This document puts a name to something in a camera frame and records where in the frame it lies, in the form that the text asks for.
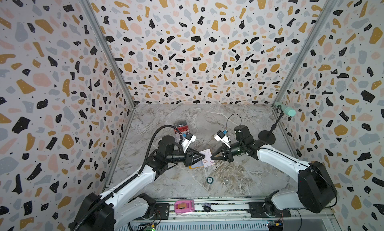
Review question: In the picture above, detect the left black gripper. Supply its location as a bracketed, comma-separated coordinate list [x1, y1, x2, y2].
[167, 147, 206, 167]

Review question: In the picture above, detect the pink VIP card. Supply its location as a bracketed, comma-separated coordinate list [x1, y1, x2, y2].
[199, 149, 215, 168]

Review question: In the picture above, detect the yellow leather card holder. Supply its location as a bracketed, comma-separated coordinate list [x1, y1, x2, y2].
[189, 159, 207, 169]

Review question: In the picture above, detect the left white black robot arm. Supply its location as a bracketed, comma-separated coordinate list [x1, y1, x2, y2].
[69, 133, 205, 231]

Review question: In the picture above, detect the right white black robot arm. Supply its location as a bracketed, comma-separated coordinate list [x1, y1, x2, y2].
[211, 125, 338, 217]

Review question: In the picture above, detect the clear acrylic card box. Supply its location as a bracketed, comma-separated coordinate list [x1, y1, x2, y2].
[174, 120, 190, 134]

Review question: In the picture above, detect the black microphone stand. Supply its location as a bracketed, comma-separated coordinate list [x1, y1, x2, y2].
[258, 112, 284, 145]

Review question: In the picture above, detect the pink tape dispenser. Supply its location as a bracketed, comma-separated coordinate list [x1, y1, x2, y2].
[174, 200, 195, 215]

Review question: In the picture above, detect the small black knob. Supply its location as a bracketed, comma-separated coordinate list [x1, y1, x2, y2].
[203, 203, 212, 213]

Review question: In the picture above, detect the green circuit board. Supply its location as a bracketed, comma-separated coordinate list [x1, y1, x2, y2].
[144, 224, 158, 231]

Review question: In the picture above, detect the right circuit board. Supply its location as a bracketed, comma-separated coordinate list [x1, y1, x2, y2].
[267, 220, 284, 231]

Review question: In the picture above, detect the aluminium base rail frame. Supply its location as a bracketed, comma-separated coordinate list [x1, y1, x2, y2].
[115, 197, 341, 231]

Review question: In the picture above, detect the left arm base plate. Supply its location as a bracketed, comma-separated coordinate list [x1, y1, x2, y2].
[127, 203, 170, 221]

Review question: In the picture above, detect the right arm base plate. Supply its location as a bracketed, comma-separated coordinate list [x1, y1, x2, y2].
[248, 202, 291, 218]

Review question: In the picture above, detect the left black corrugated cable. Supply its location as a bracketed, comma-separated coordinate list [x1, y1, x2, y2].
[70, 124, 183, 231]

